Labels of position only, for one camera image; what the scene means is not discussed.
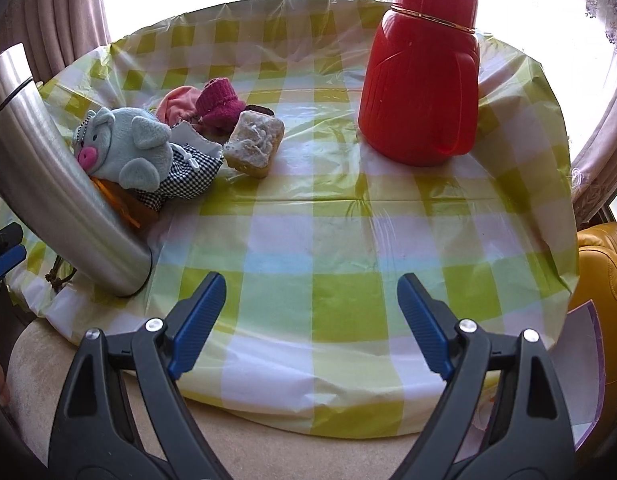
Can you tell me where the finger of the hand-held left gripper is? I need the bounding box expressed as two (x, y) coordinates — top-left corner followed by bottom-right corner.
(0, 244), (28, 292)
(0, 222), (25, 257)

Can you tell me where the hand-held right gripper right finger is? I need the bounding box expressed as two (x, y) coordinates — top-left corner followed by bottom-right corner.
(388, 273), (576, 480)

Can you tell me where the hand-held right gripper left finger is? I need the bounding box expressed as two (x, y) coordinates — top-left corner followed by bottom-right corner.
(47, 272), (234, 480)

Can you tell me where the black white gingham cloth pouch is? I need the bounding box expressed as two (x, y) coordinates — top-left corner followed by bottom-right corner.
(133, 125), (224, 211)

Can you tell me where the grey pig plush toy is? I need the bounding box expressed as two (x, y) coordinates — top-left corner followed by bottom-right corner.
(72, 107), (174, 192)

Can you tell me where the white cardboard box purple rim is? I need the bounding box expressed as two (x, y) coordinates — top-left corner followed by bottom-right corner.
(468, 300), (606, 456)

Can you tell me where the yellow sponge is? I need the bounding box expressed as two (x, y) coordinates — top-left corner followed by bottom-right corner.
(223, 109), (286, 179)

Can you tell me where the magenta knitted sock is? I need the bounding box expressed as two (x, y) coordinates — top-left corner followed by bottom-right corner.
(195, 78), (246, 130)

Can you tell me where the stainless steel vacuum flask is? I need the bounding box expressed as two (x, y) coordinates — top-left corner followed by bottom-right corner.
(0, 42), (153, 297)

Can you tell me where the beige upholstered seat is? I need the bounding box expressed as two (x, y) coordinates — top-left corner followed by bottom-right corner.
(8, 320), (439, 480)

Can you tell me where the orange cloth item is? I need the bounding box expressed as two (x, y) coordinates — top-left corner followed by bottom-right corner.
(93, 177), (159, 233)

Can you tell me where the green white checkered tablecloth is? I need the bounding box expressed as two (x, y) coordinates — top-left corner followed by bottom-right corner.
(6, 0), (581, 441)

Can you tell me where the yellow leather sofa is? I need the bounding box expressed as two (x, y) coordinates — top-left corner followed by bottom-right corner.
(568, 221), (617, 361)

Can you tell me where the pink cloth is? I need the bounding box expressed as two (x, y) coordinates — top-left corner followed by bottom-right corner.
(156, 86), (204, 126)

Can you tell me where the pink embroidered curtain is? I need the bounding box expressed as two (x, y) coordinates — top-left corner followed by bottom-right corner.
(571, 105), (617, 226)

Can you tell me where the red plastic thermos jug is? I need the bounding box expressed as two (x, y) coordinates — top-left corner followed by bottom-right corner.
(357, 0), (481, 167)

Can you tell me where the brown knotted cord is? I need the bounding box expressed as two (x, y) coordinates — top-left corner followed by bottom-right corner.
(46, 259), (76, 293)

